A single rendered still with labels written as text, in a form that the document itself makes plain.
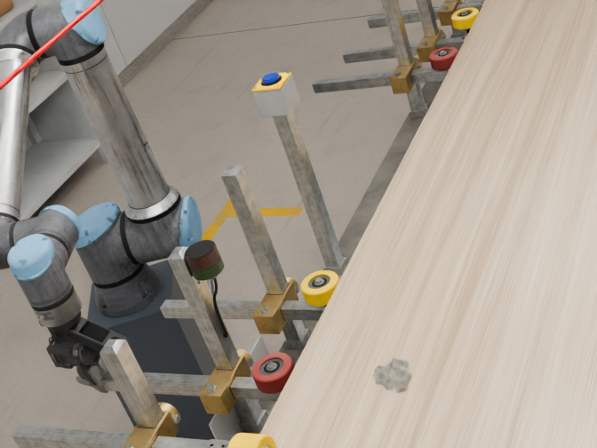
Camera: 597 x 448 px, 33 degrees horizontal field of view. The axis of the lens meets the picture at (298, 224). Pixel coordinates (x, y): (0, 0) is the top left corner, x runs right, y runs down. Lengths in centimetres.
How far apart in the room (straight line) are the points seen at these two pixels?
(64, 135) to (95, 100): 282
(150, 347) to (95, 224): 38
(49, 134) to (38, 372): 179
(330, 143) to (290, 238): 72
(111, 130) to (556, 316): 120
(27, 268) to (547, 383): 97
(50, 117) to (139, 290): 260
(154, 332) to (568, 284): 128
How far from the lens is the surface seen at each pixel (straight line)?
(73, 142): 521
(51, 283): 200
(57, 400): 370
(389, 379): 177
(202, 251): 182
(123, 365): 170
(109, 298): 279
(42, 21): 243
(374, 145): 442
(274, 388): 188
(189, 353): 283
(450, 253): 204
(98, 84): 246
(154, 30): 632
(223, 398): 195
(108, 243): 270
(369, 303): 197
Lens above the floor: 207
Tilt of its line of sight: 31 degrees down
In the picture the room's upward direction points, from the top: 20 degrees counter-clockwise
